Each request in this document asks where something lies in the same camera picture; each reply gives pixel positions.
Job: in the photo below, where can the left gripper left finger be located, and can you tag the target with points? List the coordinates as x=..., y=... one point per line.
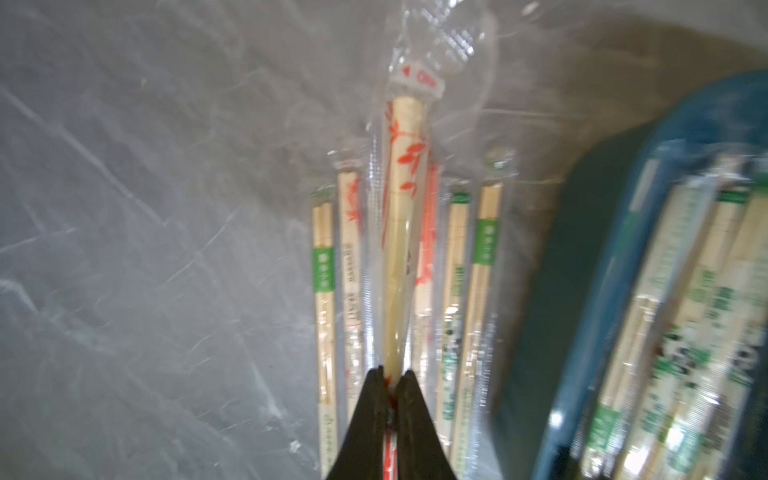
x=361, y=455

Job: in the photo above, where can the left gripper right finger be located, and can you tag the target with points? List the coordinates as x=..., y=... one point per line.
x=420, y=455

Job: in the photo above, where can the chopsticks green text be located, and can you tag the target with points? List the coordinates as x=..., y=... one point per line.
x=424, y=288

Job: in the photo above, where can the teal plastic storage box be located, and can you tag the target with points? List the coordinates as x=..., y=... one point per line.
x=606, y=215

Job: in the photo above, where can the chopsticks green label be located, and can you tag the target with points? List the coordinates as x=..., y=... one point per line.
x=485, y=231

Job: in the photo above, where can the chopsticks red print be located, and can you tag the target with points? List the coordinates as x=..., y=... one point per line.
x=350, y=230

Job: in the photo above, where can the chopsticks red leaf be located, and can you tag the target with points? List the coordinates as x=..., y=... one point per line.
x=434, y=41

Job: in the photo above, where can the chopstick pile in box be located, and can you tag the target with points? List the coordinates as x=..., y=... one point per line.
x=699, y=285

